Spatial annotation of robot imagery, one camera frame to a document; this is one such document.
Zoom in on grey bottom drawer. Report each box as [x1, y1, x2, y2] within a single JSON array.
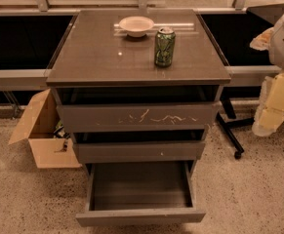
[[76, 161, 205, 227]]

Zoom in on open cardboard box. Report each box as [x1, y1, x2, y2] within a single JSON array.
[[9, 90, 81, 169]]

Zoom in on dark grey drawer cabinet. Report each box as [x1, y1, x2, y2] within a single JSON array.
[[45, 9, 232, 177]]

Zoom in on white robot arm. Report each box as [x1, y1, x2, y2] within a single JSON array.
[[250, 14, 284, 137]]

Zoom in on scratched grey top drawer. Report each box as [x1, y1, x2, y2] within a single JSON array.
[[57, 102, 220, 133]]

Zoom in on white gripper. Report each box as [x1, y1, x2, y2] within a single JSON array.
[[250, 27, 284, 137]]

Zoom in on green soda can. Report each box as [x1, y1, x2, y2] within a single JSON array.
[[154, 26, 176, 67]]

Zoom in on grey middle drawer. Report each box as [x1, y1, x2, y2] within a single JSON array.
[[73, 130, 205, 164]]

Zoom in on white ceramic bowl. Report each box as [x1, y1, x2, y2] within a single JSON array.
[[119, 17, 154, 38]]

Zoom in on black rolling stand table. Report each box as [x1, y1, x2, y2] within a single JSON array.
[[215, 1, 284, 160]]

